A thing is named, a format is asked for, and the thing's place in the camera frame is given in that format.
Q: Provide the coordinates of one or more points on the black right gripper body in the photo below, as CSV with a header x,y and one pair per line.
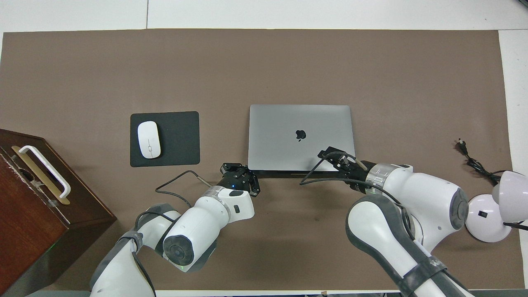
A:
x,y
357,175

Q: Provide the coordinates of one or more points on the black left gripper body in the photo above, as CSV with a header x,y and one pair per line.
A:
x,y
235,181

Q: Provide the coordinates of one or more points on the silver apple laptop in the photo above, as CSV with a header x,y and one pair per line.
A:
x,y
280,136

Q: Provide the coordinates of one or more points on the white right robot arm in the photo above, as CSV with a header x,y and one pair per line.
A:
x,y
420,194

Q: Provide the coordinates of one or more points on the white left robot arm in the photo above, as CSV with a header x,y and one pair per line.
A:
x,y
198,222

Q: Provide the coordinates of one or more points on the black mouse pad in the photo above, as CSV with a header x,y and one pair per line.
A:
x,y
181,140

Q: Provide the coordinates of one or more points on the white computer mouse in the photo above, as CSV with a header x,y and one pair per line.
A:
x,y
148,134

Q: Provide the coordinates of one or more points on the brown table mat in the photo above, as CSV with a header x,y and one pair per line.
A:
x,y
288,62

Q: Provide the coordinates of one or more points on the white desk lamp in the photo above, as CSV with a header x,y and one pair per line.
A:
x,y
486,222

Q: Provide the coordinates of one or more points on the dark brown wooden box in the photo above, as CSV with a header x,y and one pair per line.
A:
x,y
24,231

